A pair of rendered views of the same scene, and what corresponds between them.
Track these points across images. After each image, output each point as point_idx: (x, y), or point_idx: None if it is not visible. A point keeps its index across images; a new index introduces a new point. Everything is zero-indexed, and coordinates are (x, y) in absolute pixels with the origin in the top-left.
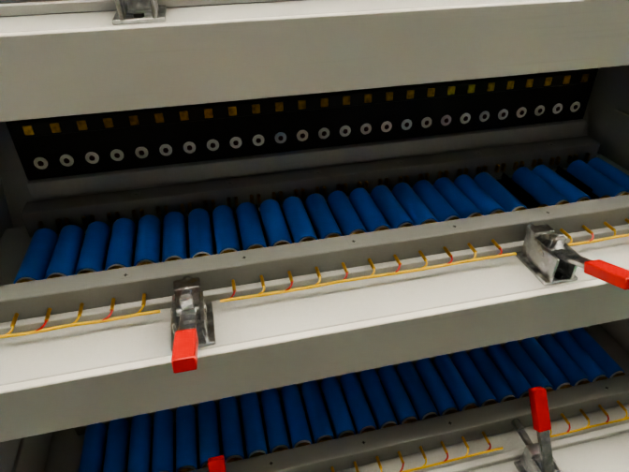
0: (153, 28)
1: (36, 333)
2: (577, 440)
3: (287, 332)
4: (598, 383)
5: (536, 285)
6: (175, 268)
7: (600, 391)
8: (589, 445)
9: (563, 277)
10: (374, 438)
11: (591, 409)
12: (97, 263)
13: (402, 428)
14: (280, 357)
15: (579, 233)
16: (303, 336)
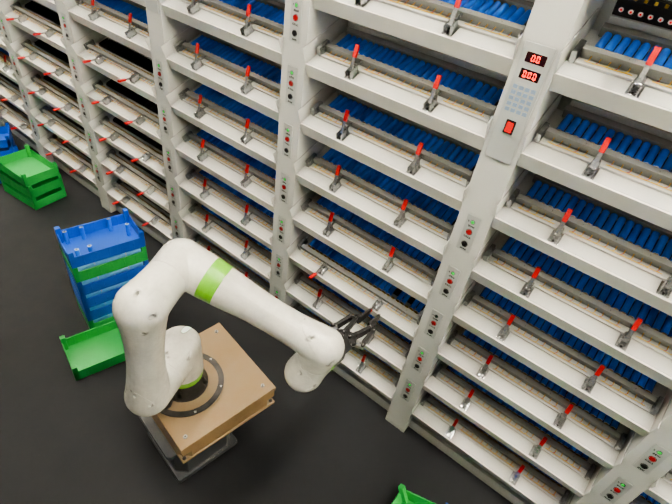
0: (325, 238)
1: (306, 255)
2: (382, 341)
3: (331, 282)
4: (398, 338)
5: (370, 306)
6: (326, 260)
7: (395, 339)
8: (384, 344)
9: (375, 309)
10: (350, 308)
11: (393, 341)
12: (320, 249)
13: (356, 311)
14: (329, 284)
15: (391, 306)
16: (332, 284)
